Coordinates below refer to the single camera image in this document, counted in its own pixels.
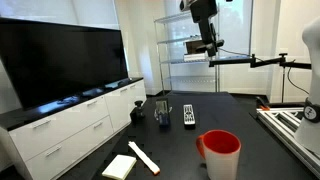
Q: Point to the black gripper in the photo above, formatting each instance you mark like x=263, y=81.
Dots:
x=202, y=11

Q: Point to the grey remote control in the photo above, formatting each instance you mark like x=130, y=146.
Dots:
x=188, y=115

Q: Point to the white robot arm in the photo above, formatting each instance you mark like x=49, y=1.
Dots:
x=308, y=132

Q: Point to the cardboard box on shelf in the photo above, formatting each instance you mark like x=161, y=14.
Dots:
x=191, y=46

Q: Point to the red and white mug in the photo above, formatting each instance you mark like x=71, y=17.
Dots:
x=220, y=149

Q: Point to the white marker with orange cap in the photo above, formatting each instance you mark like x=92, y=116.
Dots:
x=147, y=161

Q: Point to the yellow sticky note pad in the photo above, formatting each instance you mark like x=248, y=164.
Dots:
x=120, y=167

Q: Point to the large black television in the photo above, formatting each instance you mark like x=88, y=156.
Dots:
x=50, y=61

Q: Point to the white drawer cabinet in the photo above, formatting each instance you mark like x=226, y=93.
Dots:
x=45, y=142

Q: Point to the metal wire shelf rack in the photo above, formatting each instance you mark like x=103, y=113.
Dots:
x=167, y=79

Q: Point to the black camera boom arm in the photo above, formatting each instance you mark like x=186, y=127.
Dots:
x=248, y=74

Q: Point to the aluminium frame rail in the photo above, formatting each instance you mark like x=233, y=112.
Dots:
x=283, y=123

